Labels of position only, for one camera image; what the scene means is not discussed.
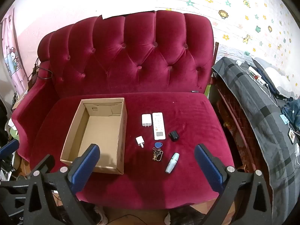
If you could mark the pink cartoon curtain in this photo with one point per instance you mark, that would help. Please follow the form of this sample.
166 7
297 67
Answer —
11 58

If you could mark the dark blue star garment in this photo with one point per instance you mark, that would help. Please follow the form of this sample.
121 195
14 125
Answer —
291 114

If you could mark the white pillow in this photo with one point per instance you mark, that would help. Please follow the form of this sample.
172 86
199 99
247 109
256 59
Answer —
280 78

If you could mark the blue key fob with keys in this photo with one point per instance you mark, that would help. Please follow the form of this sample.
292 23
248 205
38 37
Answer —
158 144

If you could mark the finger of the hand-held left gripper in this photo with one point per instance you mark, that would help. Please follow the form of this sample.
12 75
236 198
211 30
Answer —
9 148
45 161

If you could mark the red velvet tufted sofa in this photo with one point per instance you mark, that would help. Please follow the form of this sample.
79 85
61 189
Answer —
140 58

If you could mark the white remote control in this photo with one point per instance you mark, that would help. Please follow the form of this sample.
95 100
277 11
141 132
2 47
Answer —
158 124

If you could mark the small white charger plug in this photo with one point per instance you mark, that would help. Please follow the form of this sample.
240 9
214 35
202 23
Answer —
139 140

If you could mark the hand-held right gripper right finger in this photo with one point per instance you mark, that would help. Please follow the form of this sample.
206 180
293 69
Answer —
208 166

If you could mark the dark blue clothing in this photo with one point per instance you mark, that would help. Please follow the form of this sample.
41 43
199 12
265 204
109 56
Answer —
264 75

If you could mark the green white clutter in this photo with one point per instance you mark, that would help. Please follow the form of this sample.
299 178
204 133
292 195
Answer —
13 131

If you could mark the large white charger plug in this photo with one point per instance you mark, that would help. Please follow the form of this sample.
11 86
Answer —
146 120

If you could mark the white light-blue tube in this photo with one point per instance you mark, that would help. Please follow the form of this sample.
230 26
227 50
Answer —
171 164

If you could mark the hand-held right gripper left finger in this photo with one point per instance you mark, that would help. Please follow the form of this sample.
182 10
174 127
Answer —
82 168

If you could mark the small light-blue card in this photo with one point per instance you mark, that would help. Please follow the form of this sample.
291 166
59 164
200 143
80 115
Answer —
284 118

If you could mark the small black device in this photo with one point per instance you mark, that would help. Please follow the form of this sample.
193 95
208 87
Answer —
174 136

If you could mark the cardboard box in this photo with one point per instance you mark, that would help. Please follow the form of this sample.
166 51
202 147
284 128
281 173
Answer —
98 131

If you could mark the dark red bed frame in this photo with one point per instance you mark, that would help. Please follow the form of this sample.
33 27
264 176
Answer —
239 133

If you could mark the small photo card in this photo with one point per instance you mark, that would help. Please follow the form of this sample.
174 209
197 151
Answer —
291 136

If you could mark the black clothing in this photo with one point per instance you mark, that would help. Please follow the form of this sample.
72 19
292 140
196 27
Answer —
4 121

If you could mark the grey plaid blanket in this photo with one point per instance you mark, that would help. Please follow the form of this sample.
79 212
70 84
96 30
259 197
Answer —
253 112

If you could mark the small brown box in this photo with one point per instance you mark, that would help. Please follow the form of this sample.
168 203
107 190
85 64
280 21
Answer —
32 80

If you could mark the white shoe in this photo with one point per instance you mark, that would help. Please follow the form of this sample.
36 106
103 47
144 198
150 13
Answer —
101 216

